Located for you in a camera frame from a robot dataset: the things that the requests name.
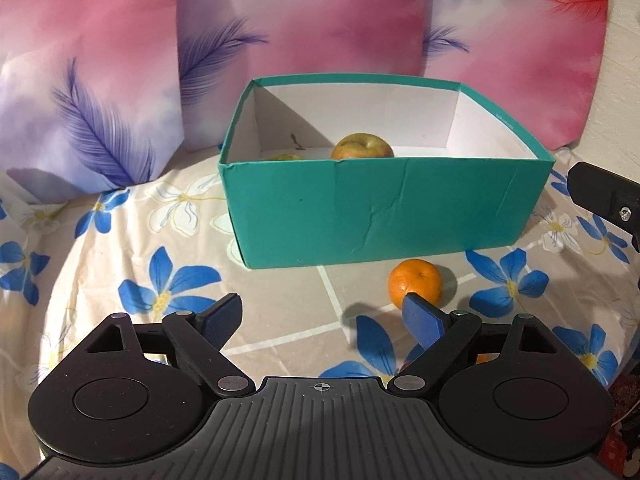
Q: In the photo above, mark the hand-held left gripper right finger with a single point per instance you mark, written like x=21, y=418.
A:
x=425, y=320

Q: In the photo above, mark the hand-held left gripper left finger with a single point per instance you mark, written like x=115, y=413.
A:
x=222, y=317

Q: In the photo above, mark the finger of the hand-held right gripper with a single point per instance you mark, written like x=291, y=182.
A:
x=605, y=195

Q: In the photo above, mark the orange mandarin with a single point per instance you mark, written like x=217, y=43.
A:
x=421, y=279

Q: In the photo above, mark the teal cardboard box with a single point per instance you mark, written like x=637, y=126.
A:
x=375, y=210

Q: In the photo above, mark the green yellow pear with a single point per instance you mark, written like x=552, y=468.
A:
x=285, y=157

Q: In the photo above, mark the yellowish apple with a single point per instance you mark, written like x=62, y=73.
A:
x=362, y=146

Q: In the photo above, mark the blue floral tablecloth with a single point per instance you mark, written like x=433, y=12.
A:
x=280, y=310

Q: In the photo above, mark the pink feather backdrop panel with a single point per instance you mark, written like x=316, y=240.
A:
x=75, y=60
x=310, y=20
x=515, y=60

